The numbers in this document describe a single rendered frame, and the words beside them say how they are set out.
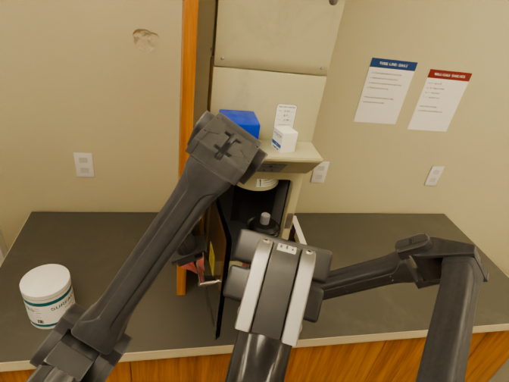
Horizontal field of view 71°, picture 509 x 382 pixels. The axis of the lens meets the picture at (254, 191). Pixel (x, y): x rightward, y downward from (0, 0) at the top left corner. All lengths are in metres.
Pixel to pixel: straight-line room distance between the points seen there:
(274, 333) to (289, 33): 0.83
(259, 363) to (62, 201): 1.54
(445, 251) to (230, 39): 0.69
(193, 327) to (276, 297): 0.97
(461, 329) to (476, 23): 1.37
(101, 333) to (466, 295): 0.58
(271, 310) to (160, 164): 1.35
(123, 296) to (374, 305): 1.10
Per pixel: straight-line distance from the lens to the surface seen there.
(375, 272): 0.83
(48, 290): 1.21
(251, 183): 1.19
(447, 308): 0.71
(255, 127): 0.95
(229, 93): 1.02
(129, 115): 1.51
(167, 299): 1.33
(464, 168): 2.16
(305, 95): 1.07
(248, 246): 0.35
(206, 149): 0.44
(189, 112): 0.94
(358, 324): 1.39
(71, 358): 0.58
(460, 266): 0.76
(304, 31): 1.02
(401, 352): 1.62
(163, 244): 0.48
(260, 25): 0.99
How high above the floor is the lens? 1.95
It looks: 32 degrees down
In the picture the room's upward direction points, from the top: 9 degrees clockwise
